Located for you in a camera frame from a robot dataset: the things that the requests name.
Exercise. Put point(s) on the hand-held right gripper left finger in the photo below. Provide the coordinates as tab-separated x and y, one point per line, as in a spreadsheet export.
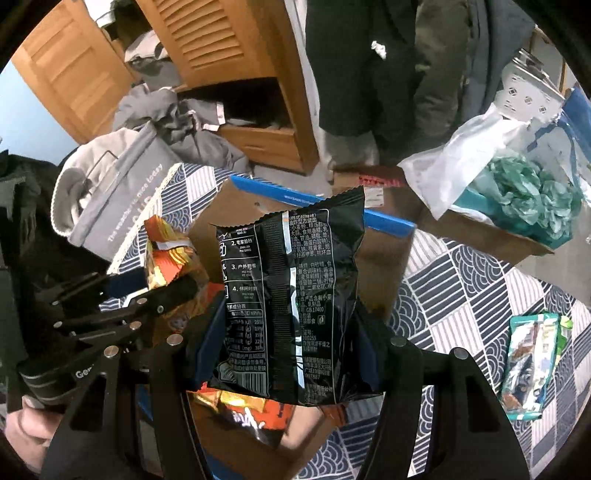
210	341

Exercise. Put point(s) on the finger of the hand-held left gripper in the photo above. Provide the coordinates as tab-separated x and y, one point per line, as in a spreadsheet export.
171	295
124	284

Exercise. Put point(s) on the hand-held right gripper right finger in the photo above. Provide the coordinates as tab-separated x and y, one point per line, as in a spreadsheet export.
374	355

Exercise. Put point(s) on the red orange snack packet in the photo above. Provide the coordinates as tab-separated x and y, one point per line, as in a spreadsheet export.
166	258

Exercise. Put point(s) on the cardboard box with blue flaps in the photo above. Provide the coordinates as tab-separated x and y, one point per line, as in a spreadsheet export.
388	258

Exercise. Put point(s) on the black snack packet white text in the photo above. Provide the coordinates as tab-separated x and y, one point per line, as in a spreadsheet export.
300	286

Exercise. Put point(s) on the person's left hand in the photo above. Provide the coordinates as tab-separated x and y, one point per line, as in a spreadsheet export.
25	434

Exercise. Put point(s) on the grey fabric bag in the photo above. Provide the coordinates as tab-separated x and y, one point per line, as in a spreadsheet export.
129	184

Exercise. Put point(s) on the dark cloth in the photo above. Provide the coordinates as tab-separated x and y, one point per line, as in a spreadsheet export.
37	221

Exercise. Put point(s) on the blue white patterned cloth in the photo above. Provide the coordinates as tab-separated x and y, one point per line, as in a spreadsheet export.
461	286

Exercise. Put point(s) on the teal snack packet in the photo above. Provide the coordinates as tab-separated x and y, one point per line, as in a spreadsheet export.
531	369

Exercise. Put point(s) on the cardboard box with teal insert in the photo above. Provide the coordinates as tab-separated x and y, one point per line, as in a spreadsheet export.
485	235

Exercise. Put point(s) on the grey clothing pile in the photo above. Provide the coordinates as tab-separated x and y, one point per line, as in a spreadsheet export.
157	115

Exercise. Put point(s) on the cardboard box with red label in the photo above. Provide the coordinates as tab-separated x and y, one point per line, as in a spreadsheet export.
344	181

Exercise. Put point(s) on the pile of teal round packets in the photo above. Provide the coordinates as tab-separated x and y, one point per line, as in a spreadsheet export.
521	194

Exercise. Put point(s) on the wooden louvered cabinet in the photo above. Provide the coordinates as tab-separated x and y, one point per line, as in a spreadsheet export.
221	37

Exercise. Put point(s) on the olive coat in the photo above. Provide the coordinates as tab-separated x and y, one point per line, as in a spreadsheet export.
438	92

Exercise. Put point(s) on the black coat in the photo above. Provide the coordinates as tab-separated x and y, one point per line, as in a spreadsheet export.
351	69

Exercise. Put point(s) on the blue and white plastic bag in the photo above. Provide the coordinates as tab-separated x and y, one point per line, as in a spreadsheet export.
577	120

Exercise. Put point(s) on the grey blue jacket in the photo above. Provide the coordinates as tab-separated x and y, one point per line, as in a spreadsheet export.
498	46

